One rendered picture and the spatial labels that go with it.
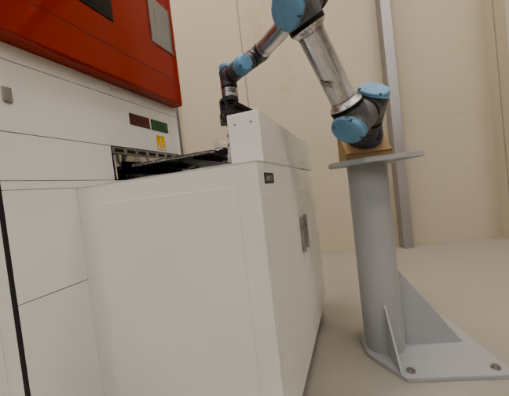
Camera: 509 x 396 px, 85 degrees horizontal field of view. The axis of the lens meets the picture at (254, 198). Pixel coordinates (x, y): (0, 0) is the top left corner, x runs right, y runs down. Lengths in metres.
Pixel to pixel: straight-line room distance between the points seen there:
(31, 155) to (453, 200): 3.29
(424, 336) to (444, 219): 2.03
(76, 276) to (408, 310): 1.28
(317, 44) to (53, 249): 1.00
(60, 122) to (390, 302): 1.36
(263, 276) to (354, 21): 3.04
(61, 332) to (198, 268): 0.46
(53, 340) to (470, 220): 3.37
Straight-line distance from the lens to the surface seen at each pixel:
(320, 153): 2.99
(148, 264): 0.89
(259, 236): 0.70
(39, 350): 1.04
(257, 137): 0.76
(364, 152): 1.22
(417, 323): 1.46
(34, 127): 1.04
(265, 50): 1.30
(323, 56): 0.99
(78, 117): 1.13
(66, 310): 1.06
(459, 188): 3.43
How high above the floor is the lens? 0.75
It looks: 2 degrees down
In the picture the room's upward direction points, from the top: 7 degrees counter-clockwise
